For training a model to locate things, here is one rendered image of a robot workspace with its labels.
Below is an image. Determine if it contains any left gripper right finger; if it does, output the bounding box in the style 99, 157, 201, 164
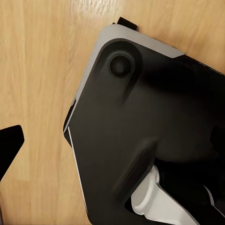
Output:
210, 125, 225, 162

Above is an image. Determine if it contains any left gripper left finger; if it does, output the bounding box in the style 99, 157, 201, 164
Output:
0, 125, 24, 181

